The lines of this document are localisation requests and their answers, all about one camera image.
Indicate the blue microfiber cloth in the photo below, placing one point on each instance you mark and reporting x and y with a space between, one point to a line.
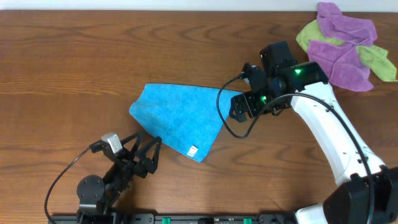
187 118

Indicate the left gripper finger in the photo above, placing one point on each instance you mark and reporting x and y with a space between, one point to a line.
129 155
149 155

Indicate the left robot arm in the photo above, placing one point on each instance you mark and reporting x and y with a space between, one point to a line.
98 194

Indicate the purple microfiber cloth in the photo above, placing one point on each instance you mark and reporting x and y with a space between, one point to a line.
341 63

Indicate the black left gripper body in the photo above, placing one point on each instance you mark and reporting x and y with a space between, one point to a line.
132 162

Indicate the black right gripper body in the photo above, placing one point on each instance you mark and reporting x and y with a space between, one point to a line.
241 104

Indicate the green microfiber cloth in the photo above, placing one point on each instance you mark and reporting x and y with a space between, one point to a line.
373 57

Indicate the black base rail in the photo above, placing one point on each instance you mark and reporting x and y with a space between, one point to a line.
148 218

